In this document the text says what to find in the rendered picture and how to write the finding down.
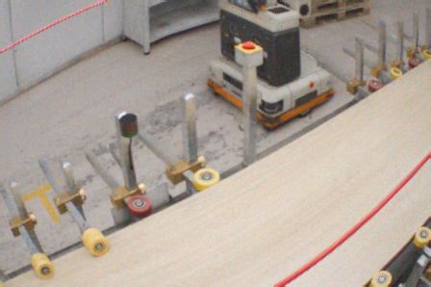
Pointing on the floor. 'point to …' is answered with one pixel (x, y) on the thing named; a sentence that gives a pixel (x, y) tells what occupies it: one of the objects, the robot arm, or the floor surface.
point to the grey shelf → (164, 17)
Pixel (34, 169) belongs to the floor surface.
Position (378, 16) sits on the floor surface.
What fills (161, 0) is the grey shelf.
